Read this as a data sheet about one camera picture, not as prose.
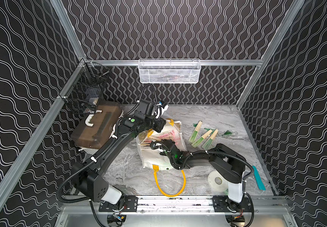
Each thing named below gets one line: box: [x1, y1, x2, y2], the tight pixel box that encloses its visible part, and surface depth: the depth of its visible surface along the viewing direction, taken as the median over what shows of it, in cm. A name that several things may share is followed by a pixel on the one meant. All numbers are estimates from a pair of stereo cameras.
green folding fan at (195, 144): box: [191, 127, 213, 149], surface depth 102 cm
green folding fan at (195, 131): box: [188, 120, 203, 143], surface depth 105 cm
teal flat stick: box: [251, 165, 267, 191], surface depth 83 cm
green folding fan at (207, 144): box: [201, 128, 219, 150], surface depth 103 cm
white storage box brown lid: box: [70, 103, 123, 155], surface depth 87 cm
